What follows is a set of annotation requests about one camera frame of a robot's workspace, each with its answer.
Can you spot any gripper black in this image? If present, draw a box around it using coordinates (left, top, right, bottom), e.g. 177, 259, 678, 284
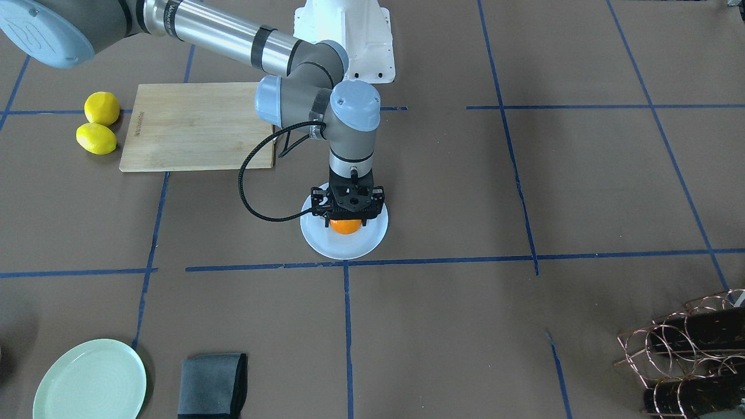
327, 169, 376, 225

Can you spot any orange fruit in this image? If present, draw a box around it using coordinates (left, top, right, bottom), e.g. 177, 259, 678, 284
329, 219, 362, 235

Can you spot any light blue plate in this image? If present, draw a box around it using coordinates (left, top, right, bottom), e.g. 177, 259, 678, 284
300, 204, 389, 260

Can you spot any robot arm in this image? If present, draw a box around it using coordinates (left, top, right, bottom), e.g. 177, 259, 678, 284
2, 1, 384, 226

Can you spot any green plate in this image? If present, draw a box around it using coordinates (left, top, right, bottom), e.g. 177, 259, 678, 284
32, 339, 147, 418

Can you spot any wooden cutting board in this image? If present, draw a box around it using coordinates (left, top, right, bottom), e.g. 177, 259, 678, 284
119, 82, 272, 172

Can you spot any dark grey folded cloth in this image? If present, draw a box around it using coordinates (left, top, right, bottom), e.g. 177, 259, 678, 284
176, 353, 248, 418

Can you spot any yellow lemon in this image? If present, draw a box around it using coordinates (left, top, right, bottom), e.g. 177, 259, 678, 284
83, 92, 122, 126
76, 122, 117, 155

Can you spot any dark glass bottle middle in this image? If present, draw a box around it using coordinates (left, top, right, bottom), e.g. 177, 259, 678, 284
649, 307, 744, 354

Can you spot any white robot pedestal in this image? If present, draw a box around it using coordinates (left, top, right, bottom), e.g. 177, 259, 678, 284
293, 1, 396, 83

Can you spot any copper wire bottle rack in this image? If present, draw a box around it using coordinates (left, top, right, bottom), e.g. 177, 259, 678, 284
616, 289, 744, 418

